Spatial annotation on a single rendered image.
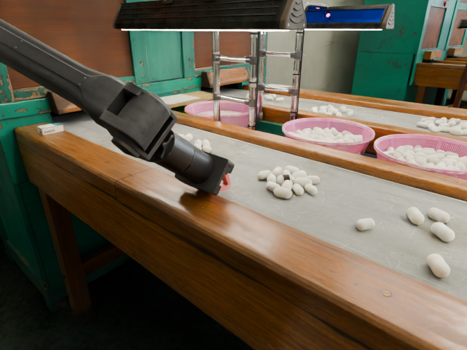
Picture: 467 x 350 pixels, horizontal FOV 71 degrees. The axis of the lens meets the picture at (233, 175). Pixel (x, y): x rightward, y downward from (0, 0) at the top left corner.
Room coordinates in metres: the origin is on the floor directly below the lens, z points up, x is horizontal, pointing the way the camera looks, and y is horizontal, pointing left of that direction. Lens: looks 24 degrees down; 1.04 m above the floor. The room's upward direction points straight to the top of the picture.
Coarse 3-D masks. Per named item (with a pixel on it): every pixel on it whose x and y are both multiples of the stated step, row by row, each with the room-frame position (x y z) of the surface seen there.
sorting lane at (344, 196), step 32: (64, 128) 1.05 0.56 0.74; (96, 128) 1.05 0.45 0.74; (192, 128) 1.05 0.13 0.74; (256, 160) 0.76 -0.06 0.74; (288, 160) 0.76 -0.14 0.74; (224, 192) 0.59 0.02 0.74; (256, 192) 0.59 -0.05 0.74; (320, 192) 0.59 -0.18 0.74; (352, 192) 0.59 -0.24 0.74; (384, 192) 0.59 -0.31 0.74; (416, 192) 0.59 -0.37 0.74; (288, 224) 0.47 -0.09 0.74; (320, 224) 0.47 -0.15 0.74; (352, 224) 0.47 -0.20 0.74; (384, 224) 0.47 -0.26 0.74; (448, 224) 0.47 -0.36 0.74; (384, 256) 0.38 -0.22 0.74; (416, 256) 0.38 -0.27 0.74; (448, 256) 0.38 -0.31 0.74; (448, 288) 0.32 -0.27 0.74
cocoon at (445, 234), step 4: (432, 224) 0.45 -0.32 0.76; (436, 224) 0.44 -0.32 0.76; (440, 224) 0.44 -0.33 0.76; (444, 224) 0.44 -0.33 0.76; (432, 228) 0.44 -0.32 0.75; (436, 228) 0.43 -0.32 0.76; (440, 228) 0.43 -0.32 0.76; (444, 228) 0.43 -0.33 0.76; (448, 228) 0.42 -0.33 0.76; (432, 232) 0.44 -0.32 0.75; (436, 232) 0.43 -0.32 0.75; (440, 232) 0.42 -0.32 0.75; (444, 232) 0.42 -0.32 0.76; (448, 232) 0.42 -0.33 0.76; (452, 232) 0.42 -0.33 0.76; (440, 236) 0.42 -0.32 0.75; (444, 236) 0.42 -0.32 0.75; (448, 236) 0.41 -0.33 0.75; (452, 236) 0.41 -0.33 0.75; (444, 240) 0.42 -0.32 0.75; (448, 240) 0.41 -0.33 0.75
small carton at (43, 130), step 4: (48, 124) 0.94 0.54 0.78; (52, 124) 0.94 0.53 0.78; (56, 124) 0.94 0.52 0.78; (60, 124) 0.94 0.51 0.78; (40, 128) 0.90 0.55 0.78; (44, 128) 0.90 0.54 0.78; (48, 128) 0.91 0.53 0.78; (52, 128) 0.92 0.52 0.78; (56, 128) 0.92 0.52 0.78; (60, 128) 0.93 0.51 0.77; (40, 132) 0.90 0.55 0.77; (44, 132) 0.90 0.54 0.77; (48, 132) 0.91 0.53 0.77; (52, 132) 0.91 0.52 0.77; (56, 132) 0.92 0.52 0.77
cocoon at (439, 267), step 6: (432, 258) 0.36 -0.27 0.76; (438, 258) 0.35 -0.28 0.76; (432, 264) 0.35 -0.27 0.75; (438, 264) 0.34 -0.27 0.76; (444, 264) 0.34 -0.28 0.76; (432, 270) 0.34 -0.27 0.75; (438, 270) 0.34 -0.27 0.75; (444, 270) 0.34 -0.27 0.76; (438, 276) 0.34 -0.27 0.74; (444, 276) 0.33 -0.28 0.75
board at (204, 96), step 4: (188, 92) 1.50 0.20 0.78; (192, 92) 1.50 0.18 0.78; (196, 92) 1.50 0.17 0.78; (200, 92) 1.50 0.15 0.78; (204, 92) 1.50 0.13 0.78; (208, 92) 1.50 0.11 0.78; (192, 96) 1.42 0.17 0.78; (196, 96) 1.42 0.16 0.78; (200, 96) 1.42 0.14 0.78; (204, 96) 1.42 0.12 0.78; (208, 96) 1.42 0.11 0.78; (212, 96) 1.42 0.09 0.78; (192, 100) 1.33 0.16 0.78; (196, 100) 1.34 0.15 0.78; (200, 100) 1.36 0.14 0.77; (204, 100) 1.37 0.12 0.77; (168, 104) 1.25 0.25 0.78; (176, 104) 1.26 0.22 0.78; (180, 104) 1.27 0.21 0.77; (184, 104) 1.29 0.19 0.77
